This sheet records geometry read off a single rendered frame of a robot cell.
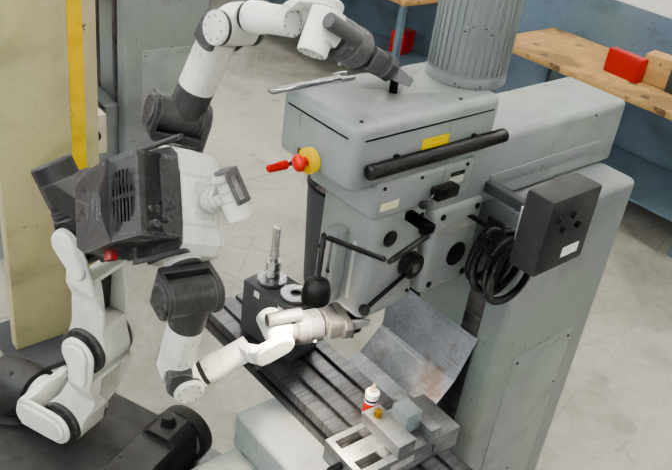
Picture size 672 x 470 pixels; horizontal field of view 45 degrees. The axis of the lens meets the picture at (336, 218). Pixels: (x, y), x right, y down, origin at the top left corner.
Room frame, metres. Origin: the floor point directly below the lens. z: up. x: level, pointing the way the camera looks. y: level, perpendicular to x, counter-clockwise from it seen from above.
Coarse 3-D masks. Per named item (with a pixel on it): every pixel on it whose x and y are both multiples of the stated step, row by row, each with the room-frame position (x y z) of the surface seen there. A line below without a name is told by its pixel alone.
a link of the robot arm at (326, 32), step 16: (320, 16) 1.64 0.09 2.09; (336, 16) 1.61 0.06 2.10; (304, 32) 1.63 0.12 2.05; (320, 32) 1.62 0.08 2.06; (336, 32) 1.61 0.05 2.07; (352, 32) 1.63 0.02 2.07; (304, 48) 1.61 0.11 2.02; (320, 48) 1.61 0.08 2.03; (336, 48) 1.66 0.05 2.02; (352, 48) 1.66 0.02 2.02
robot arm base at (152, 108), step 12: (156, 96) 1.79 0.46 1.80; (144, 108) 1.82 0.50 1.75; (156, 108) 1.76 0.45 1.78; (144, 120) 1.79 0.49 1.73; (156, 120) 1.76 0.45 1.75; (204, 120) 1.82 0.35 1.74; (156, 132) 1.76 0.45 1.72; (168, 132) 1.79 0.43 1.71; (204, 132) 1.81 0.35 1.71; (192, 144) 1.79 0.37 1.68; (204, 144) 1.81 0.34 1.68
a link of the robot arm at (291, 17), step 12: (300, 0) 1.69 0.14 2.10; (312, 0) 1.67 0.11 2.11; (324, 0) 1.66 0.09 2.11; (336, 0) 1.66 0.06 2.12; (288, 12) 1.69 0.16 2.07; (300, 12) 1.72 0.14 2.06; (276, 24) 1.69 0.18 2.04; (288, 24) 1.69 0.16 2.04; (300, 24) 1.72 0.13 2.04; (288, 36) 1.69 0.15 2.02
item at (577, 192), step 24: (528, 192) 1.72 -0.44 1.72; (552, 192) 1.72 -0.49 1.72; (576, 192) 1.74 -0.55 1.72; (528, 216) 1.71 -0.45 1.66; (552, 216) 1.68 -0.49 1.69; (576, 216) 1.73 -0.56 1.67; (528, 240) 1.70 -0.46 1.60; (552, 240) 1.70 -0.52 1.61; (576, 240) 1.78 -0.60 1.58; (528, 264) 1.69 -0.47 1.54; (552, 264) 1.72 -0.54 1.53
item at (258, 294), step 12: (252, 276) 2.06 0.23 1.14; (264, 276) 2.05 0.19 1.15; (252, 288) 2.01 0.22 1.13; (264, 288) 2.00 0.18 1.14; (276, 288) 2.00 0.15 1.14; (288, 288) 2.00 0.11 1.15; (300, 288) 2.01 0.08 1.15; (252, 300) 2.01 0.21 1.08; (264, 300) 1.98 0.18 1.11; (276, 300) 1.95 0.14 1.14; (288, 300) 1.94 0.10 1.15; (300, 300) 1.95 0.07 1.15; (252, 312) 2.00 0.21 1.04; (252, 324) 2.00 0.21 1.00; (252, 336) 2.00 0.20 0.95; (300, 348) 1.93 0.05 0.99; (312, 348) 1.98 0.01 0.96; (288, 360) 1.90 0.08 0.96
